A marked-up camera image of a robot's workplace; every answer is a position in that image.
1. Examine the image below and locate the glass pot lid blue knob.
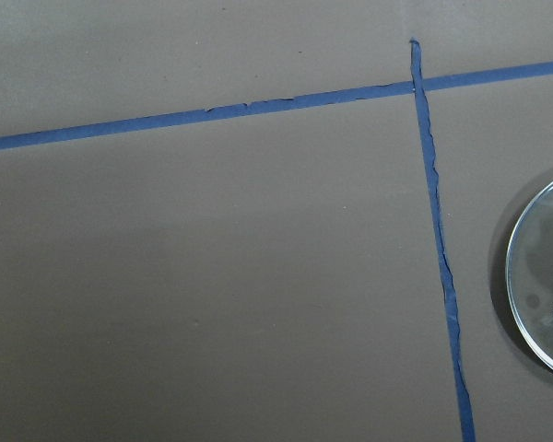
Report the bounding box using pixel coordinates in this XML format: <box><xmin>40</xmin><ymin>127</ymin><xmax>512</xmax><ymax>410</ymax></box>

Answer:
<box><xmin>505</xmin><ymin>181</ymin><xmax>553</xmax><ymax>371</ymax></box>

